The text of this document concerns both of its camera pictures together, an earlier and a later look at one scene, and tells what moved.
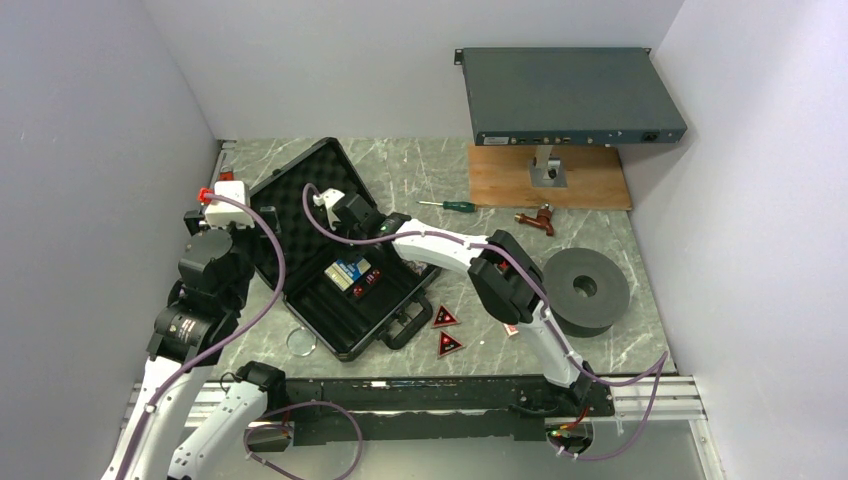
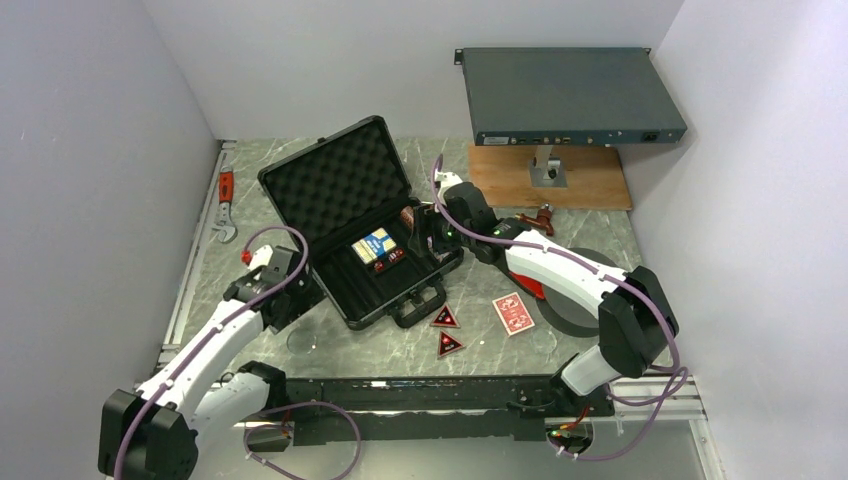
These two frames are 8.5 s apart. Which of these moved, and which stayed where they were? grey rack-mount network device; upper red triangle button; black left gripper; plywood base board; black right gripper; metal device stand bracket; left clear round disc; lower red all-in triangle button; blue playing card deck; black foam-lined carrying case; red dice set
Moved: blue playing card deck; red dice set; black foam-lined carrying case; black right gripper; black left gripper
Stayed: left clear round disc; grey rack-mount network device; lower red all-in triangle button; plywood base board; upper red triangle button; metal device stand bracket
